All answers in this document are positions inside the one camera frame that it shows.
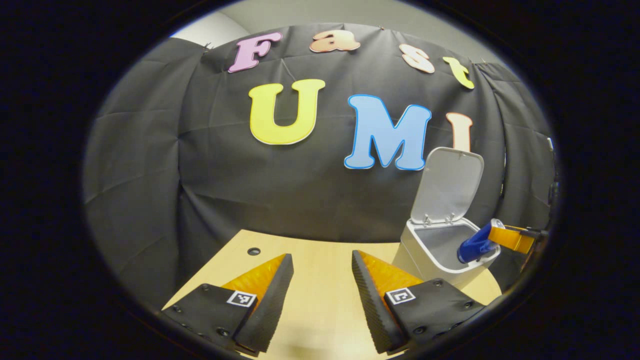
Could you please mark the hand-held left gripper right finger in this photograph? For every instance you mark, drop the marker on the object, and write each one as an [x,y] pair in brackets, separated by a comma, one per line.
[372,305]

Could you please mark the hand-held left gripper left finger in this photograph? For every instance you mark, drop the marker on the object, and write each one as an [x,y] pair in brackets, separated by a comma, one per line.
[270,305]

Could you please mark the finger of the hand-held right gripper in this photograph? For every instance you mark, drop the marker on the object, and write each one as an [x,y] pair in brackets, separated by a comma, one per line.
[510,239]

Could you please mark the blue pop can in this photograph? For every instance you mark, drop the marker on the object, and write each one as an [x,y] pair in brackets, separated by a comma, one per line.
[472,247]

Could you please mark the white desktop garbage bin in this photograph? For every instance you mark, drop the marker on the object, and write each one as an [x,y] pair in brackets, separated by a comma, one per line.
[445,185]

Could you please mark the wooden desktop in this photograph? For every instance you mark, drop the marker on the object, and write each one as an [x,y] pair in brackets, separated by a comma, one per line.
[320,280]

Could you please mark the black backdrop cloth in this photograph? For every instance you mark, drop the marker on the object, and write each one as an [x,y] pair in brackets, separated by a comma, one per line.
[300,200]

